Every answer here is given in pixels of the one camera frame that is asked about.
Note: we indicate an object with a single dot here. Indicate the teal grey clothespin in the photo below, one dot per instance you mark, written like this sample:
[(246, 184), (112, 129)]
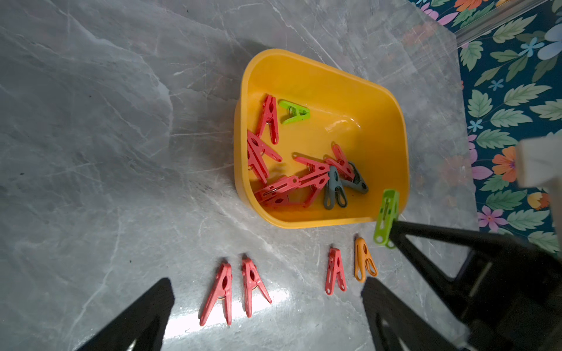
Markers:
[(335, 193), (358, 184)]

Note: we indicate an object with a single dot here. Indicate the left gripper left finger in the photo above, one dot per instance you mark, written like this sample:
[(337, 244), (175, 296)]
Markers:
[(141, 326)]

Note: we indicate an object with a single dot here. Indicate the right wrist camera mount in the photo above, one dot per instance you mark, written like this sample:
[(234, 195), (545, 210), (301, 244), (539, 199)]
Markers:
[(538, 164)]

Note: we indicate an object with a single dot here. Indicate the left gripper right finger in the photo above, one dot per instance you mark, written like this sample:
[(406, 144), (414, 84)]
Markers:
[(394, 325)]

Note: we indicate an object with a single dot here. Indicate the orange clothespin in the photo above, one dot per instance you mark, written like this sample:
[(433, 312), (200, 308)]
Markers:
[(364, 265)]

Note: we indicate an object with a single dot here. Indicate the green clothespin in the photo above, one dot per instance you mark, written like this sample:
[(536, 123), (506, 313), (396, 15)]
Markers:
[(388, 214), (296, 112)]

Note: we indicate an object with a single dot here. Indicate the yellow plastic storage box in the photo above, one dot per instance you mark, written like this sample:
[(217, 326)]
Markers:
[(363, 118)]

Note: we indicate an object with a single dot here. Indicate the red clothespin in box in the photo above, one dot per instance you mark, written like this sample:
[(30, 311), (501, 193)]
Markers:
[(269, 118)]

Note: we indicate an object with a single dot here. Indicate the red boxed clothespin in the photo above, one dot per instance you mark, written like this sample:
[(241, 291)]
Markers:
[(341, 163), (285, 185), (256, 148)]

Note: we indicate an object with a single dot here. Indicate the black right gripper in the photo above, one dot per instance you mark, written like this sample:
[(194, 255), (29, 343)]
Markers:
[(518, 285)]

